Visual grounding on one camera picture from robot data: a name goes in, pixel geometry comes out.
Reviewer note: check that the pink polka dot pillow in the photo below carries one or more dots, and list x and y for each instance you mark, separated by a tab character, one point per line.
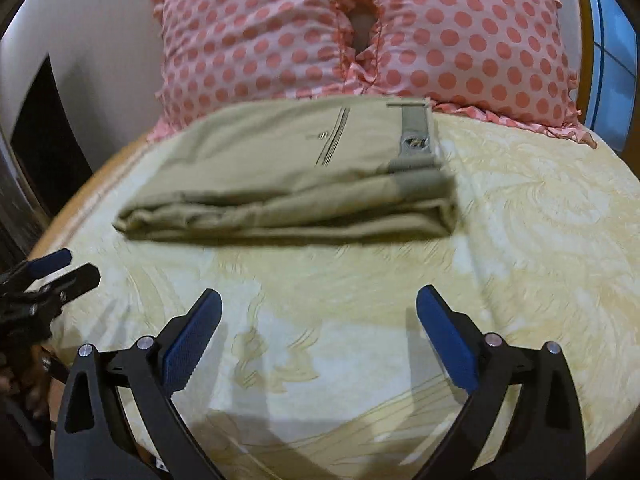
475	45
255	40

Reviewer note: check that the yellow floral bed sheet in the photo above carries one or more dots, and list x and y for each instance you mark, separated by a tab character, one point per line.
350	310

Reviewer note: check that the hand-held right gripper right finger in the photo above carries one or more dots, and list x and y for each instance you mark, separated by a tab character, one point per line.
447	347

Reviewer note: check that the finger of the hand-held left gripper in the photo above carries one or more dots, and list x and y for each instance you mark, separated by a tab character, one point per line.
80	280
50	262

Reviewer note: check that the khaki pants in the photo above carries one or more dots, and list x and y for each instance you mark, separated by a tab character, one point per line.
305	170

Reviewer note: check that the blue framed window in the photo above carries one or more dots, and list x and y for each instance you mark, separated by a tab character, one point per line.
607	45

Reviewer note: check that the dark wooden furniture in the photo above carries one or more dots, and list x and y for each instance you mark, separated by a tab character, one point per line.
45	135

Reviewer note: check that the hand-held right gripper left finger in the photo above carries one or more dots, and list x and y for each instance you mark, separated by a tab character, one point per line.
192	345

